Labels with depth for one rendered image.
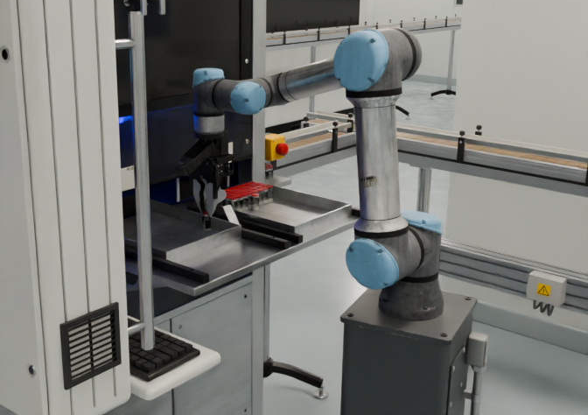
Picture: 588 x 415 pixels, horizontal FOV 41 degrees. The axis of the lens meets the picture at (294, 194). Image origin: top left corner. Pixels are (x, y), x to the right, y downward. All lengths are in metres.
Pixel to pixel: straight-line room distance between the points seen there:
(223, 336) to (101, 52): 1.42
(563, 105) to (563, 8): 0.38
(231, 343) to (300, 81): 1.00
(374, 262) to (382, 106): 0.32
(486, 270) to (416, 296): 1.18
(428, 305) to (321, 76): 0.58
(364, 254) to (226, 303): 0.90
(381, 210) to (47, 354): 0.72
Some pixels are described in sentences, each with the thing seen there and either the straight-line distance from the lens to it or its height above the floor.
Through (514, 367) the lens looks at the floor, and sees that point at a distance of 3.41.
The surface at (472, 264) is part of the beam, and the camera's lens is 3.00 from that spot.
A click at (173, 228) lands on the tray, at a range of 2.11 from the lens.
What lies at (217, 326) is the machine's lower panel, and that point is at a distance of 2.48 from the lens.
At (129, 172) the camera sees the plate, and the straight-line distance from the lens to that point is 2.08.
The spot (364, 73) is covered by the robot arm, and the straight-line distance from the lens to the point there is 1.58.
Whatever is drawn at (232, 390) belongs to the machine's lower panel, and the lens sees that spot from 2.64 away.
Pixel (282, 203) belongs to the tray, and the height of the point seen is 0.88.
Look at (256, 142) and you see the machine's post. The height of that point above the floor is 1.03.
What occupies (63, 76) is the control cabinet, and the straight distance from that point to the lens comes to 1.23.
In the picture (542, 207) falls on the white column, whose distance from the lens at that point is 3.48.
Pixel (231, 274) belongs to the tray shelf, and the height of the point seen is 0.88.
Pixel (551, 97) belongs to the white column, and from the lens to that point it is 3.39.
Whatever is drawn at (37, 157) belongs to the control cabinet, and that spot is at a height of 1.28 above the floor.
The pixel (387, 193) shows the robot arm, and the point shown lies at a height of 1.11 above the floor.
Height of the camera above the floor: 1.56
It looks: 16 degrees down
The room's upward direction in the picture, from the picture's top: 1 degrees clockwise
